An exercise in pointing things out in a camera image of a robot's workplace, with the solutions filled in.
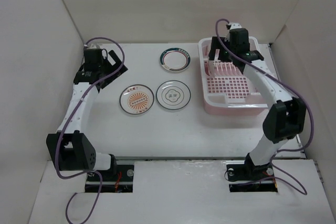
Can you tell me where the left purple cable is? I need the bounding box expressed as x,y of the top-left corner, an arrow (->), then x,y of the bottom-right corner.
56,36 -> 126,221

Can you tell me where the pink plastic dish rack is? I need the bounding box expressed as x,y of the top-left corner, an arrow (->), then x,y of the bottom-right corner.
198,38 -> 268,116

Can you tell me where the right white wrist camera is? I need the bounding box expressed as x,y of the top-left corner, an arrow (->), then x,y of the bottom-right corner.
226,23 -> 242,30

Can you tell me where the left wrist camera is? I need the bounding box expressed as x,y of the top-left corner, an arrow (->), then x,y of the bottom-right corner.
84,43 -> 101,49

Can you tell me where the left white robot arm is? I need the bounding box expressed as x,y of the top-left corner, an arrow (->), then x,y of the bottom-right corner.
46,49 -> 122,180

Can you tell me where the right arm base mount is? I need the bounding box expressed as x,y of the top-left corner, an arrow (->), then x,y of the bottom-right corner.
225,164 -> 278,193

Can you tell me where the orange sunburst plate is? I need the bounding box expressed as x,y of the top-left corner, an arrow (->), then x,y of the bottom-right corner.
119,84 -> 154,115
208,49 -> 219,77

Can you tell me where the white plate with characters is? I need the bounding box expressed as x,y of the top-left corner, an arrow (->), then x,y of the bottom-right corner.
155,80 -> 192,111

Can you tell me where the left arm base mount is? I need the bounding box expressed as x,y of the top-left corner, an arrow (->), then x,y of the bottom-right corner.
85,162 -> 134,193

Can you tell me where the green rimmed white plate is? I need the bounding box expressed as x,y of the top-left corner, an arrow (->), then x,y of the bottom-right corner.
159,48 -> 191,73

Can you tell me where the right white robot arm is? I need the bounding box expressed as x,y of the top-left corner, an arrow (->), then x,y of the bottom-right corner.
199,23 -> 310,182

